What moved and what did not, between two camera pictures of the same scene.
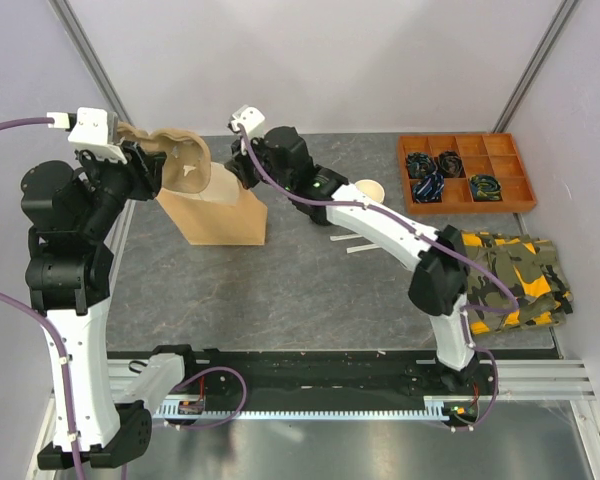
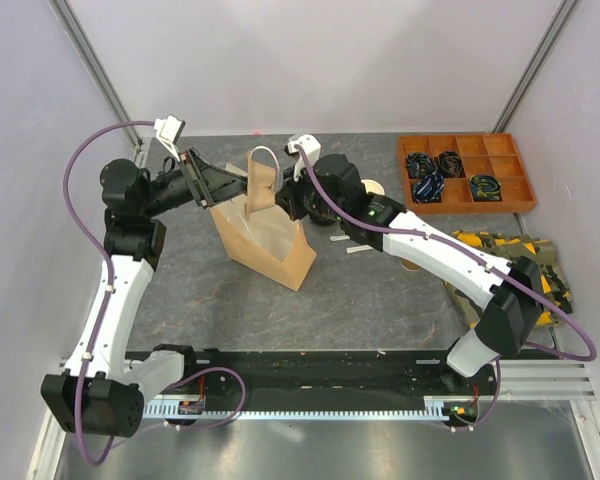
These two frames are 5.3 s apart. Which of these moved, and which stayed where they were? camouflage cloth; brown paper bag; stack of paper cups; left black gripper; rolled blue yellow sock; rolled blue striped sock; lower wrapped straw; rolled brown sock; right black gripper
Moved: left black gripper; brown paper bag; right black gripper
Stayed: rolled blue yellow sock; camouflage cloth; rolled blue striped sock; lower wrapped straw; stack of paper cups; rolled brown sock
